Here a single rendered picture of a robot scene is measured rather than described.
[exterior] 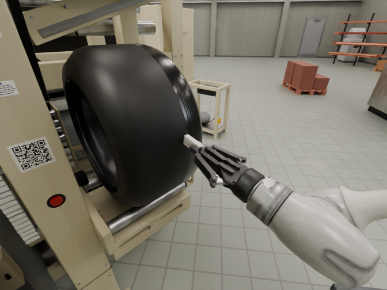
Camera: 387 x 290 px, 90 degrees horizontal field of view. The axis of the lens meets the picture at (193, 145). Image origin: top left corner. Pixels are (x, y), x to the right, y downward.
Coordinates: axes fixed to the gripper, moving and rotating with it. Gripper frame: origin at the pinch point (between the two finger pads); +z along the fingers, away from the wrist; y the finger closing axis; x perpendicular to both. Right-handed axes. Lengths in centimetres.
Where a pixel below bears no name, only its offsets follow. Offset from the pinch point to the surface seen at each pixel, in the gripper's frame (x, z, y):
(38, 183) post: 11.1, 21.3, 34.6
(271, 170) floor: 125, 20, -169
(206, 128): 131, 141, -179
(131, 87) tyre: -13.3, 13.5, 10.0
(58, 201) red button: 18.5, 19.7, 32.5
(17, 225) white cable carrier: 22, 21, 43
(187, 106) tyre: -7.5, 7.7, -3.7
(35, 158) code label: 3.9, 22.3, 32.9
